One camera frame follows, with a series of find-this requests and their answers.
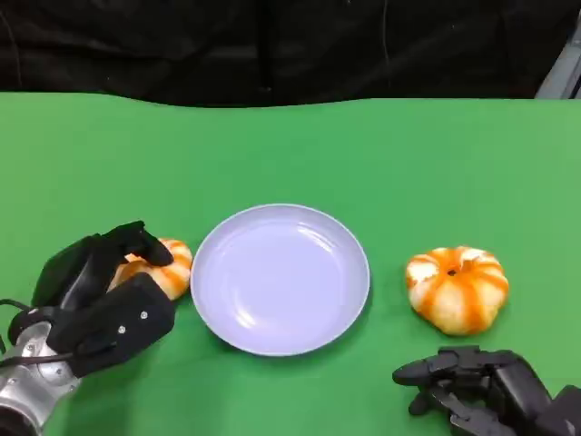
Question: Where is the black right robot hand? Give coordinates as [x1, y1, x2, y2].
[392, 345, 555, 436]

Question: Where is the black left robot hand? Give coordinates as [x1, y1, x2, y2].
[30, 220, 176, 311]

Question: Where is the orange and white bread roll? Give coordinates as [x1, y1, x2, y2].
[405, 245, 510, 337]
[106, 238, 193, 302]

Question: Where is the lilac plate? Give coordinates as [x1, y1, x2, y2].
[189, 203, 371, 357]

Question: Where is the green table cloth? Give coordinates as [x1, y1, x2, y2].
[0, 92, 581, 436]

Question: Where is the black backdrop curtain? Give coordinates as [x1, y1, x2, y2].
[0, 0, 581, 108]

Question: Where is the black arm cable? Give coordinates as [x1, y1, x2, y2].
[0, 352, 76, 369]
[0, 298, 35, 315]

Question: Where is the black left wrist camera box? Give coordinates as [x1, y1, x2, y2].
[47, 273, 177, 378]

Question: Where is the grey metal frame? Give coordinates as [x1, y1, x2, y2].
[534, 40, 581, 100]

